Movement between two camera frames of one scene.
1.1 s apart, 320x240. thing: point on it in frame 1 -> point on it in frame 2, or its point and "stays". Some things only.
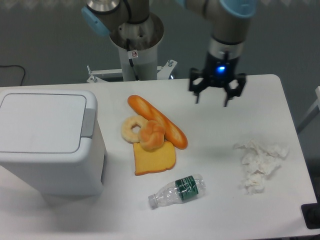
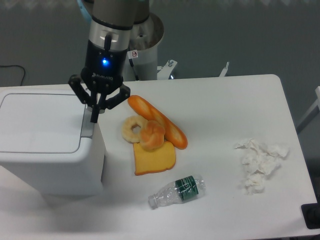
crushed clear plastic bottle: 178,191 stays
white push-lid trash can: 50,140 stays
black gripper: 220,72 -> 103,71
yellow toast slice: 147,161 stays
